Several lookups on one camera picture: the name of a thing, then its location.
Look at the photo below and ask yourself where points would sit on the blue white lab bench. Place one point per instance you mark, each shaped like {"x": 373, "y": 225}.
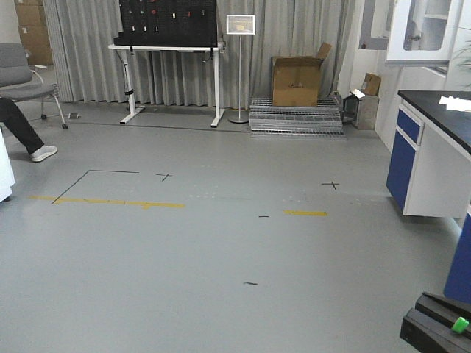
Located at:
{"x": 429, "y": 171}

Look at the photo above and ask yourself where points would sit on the sign stand with frame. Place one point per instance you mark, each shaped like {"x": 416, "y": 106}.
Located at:
{"x": 240, "y": 25}

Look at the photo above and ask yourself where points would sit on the person leg with sneaker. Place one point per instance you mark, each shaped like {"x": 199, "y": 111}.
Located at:
{"x": 19, "y": 126}

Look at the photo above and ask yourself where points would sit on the white glass door cabinet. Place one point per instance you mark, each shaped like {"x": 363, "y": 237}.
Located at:
{"x": 422, "y": 32}

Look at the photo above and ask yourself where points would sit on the grey office chair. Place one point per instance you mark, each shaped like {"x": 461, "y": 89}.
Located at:
{"x": 20, "y": 82}

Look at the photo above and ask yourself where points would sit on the stack of metal grates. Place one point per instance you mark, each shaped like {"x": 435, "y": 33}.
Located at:
{"x": 320, "y": 122}

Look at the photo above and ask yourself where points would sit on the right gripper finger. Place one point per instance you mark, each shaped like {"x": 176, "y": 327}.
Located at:
{"x": 427, "y": 335}
{"x": 442, "y": 309}

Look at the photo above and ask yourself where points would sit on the small metal box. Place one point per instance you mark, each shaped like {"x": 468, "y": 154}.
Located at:
{"x": 360, "y": 110}

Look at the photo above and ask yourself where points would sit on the grey curtain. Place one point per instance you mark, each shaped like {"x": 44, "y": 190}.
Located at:
{"x": 87, "y": 70}

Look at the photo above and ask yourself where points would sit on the papers on bench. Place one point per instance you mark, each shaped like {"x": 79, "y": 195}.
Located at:
{"x": 455, "y": 103}

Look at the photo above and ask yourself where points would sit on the white standing desk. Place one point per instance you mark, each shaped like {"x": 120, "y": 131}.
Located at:
{"x": 178, "y": 73}

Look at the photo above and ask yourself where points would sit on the green plastic spoon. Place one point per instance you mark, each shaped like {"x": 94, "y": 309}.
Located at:
{"x": 460, "y": 325}

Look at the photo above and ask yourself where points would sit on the black pegboard panel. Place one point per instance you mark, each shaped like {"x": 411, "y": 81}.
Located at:
{"x": 174, "y": 23}

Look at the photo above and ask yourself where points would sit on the open cardboard box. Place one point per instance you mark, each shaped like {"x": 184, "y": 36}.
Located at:
{"x": 296, "y": 81}

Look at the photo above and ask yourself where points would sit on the small cardboard box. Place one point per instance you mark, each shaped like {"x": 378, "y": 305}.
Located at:
{"x": 371, "y": 84}

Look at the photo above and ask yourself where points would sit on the stacked cardboard boxes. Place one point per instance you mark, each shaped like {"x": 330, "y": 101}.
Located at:
{"x": 33, "y": 31}

